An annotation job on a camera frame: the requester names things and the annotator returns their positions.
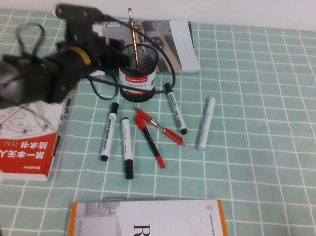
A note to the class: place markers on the white pen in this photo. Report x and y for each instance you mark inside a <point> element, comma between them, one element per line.
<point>206,124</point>

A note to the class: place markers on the white book with orange edge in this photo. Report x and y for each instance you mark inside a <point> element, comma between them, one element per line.
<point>152,227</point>

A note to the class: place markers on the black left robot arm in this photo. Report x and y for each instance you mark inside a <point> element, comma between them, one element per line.
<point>29,80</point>

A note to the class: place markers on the white board marker black cap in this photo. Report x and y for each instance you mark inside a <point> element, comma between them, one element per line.
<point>175,108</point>
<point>109,130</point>
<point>126,142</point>

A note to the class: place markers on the black mesh pen holder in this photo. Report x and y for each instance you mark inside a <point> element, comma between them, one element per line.
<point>135,90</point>

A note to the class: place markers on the red map cover book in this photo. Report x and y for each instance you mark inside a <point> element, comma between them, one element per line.
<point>13,153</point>

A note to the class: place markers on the red and black marker pen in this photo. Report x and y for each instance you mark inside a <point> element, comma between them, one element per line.
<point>150,142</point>

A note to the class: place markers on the red pencil with eraser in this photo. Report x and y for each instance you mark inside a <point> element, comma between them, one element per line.
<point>133,36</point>

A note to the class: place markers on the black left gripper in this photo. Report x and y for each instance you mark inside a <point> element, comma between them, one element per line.
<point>98,53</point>

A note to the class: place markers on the red retractable gel pen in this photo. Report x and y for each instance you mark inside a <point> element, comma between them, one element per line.
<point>170,134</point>

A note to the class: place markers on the green checked tablecloth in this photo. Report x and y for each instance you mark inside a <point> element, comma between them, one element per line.
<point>255,131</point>

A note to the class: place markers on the photo cover brochure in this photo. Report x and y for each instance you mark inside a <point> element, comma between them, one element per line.
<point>180,48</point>

